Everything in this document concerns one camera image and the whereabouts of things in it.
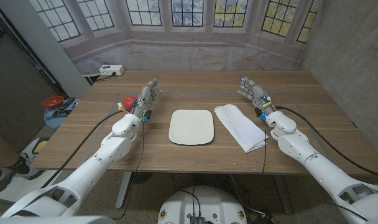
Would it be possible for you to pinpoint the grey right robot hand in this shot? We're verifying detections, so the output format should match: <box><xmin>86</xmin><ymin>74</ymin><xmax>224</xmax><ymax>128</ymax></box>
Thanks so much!
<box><xmin>237</xmin><ymin>77</ymin><xmax>275</xmax><ymax>116</ymax></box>

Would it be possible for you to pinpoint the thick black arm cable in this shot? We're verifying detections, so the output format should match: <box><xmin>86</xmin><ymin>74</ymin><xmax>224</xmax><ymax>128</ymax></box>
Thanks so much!
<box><xmin>275</xmin><ymin>105</ymin><xmax>378</xmax><ymax>180</ymax></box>
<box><xmin>40</xmin><ymin>109</ymin><xmax>129</xmax><ymax>189</ymax></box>

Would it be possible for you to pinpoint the red apple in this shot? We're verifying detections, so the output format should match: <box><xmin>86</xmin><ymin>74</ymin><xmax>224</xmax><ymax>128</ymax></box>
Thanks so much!
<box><xmin>122</xmin><ymin>95</ymin><xmax>137</xmax><ymax>110</ymax></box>

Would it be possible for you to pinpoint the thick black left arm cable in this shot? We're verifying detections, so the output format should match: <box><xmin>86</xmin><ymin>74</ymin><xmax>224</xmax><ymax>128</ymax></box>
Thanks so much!
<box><xmin>40</xmin><ymin>109</ymin><xmax>129</xmax><ymax>189</ymax></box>

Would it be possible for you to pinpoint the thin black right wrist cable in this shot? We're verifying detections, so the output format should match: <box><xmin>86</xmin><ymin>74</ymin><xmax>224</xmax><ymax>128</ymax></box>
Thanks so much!
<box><xmin>260</xmin><ymin>121</ymin><xmax>268</xmax><ymax>190</ymax></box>

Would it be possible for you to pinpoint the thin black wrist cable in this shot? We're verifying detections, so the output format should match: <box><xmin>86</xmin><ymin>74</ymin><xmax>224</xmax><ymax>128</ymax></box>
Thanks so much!
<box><xmin>260</xmin><ymin>121</ymin><xmax>268</xmax><ymax>190</ymax></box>
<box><xmin>113</xmin><ymin>120</ymin><xmax>146</xmax><ymax>221</ymax></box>

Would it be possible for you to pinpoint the grey and black shoe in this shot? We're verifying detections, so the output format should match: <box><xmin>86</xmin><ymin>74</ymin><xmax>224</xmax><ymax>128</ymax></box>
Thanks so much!
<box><xmin>0</xmin><ymin>154</ymin><xmax>45</xmax><ymax>194</ymax></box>

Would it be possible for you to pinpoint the white power strip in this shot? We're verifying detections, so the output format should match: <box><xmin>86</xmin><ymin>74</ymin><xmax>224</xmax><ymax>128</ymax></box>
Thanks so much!
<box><xmin>98</xmin><ymin>64</ymin><xmax>126</xmax><ymax>77</ymax></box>

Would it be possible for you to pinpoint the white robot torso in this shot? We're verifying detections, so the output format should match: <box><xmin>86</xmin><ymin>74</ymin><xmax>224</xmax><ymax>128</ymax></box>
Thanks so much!
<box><xmin>157</xmin><ymin>185</ymin><xmax>248</xmax><ymax>224</ymax></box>

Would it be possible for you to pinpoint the blue round stool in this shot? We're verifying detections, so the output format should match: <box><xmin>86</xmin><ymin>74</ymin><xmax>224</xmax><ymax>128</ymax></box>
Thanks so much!
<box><xmin>43</xmin><ymin>98</ymin><xmax>81</xmax><ymax>131</ymax></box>

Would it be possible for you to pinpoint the teal handled tool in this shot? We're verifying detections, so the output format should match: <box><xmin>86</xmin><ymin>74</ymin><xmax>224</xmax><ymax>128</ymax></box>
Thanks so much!
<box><xmin>45</xmin><ymin>110</ymin><xmax>68</xmax><ymax>120</ymax></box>

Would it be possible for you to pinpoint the white square plate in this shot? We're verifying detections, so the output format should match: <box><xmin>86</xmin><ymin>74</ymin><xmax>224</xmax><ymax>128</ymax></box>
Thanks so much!
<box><xmin>168</xmin><ymin>109</ymin><xmax>215</xmax><ymax>146</ymax></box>

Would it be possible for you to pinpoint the printed window backdrop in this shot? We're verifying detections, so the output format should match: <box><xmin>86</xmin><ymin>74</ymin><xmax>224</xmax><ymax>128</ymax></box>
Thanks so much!
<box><xmin>29</xmin><ymin>0</ymin><xmax>322</xmax><ymax>75</ymax></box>

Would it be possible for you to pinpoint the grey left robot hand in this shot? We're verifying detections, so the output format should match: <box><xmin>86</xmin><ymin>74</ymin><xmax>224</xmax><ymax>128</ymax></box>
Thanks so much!
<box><xmin>132</xmin><ymin>77</ymin><xmax>164</xmax><ymax>123</ymax></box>

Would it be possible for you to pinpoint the thin black left wrist cable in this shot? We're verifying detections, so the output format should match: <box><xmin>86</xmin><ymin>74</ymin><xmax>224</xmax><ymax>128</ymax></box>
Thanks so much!
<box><xmin>113</xmin><ymin>120</ymin><xmax>146</xmax><ymax>221</ymax></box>

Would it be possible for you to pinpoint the red bowl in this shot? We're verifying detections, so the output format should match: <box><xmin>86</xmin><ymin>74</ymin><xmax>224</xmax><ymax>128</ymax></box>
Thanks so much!
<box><xmin>42</xmin><ymin>95</ymin><xmax>65</xmax><ymax>109</ymax></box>

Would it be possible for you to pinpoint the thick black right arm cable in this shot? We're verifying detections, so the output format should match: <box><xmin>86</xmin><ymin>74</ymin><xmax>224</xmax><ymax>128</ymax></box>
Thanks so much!
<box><xmin>275</xmin><ymin>105</ymin><xmax>378</xmax><ymax>180</ymax></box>

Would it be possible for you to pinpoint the black remote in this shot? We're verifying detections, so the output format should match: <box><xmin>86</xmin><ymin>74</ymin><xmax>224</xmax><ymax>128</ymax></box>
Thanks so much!
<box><xmin>58</xmin><ymin>98</ymin><xmax>75</xmax><ymax>110</ymax></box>

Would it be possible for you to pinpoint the white cloth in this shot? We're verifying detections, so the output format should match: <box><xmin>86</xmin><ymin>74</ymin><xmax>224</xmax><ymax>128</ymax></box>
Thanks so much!
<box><xmin>213</xmin><ymin>103</ymin><xmax>269</xmax><ymax>154</ymax></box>

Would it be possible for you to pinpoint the white floor cable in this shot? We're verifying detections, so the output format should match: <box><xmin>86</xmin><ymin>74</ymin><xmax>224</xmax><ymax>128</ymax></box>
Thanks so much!
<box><xmin>229</xmin><ymin>174</ymin><xmax>267</xmax><ymax>218</ymax></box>

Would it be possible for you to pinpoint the black power strip cable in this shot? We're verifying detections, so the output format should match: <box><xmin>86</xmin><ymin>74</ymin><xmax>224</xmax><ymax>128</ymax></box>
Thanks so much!
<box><xmin>91</xmin><ymin>72</ymin><xmax>117</xmax><ymax>84</ymax></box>

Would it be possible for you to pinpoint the grey table leg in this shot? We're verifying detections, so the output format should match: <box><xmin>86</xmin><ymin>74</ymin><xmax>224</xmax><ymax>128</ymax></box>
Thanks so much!
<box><xmin>272</xmin><ymin>174</ymin><xmax>294</xmax><ymax>215</ymax></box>
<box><xmin>115</xmin><ymin>171</ymin><xmax>134</xmax><ymax>210</ymax></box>

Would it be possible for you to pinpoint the person's bare leg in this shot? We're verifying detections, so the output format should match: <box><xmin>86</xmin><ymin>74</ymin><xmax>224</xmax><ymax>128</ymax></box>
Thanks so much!
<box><xmin>0</xmin><ymin>129</ymin><xmax>22</xmax><ymax>169</ymax></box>

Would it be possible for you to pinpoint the yellow and black floor object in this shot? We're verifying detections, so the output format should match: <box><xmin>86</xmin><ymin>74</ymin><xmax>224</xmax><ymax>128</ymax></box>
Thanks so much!
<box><xmin>32</xmin><ymin>138</ymin><xmax>50</xmax><ymax>156</ymax></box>

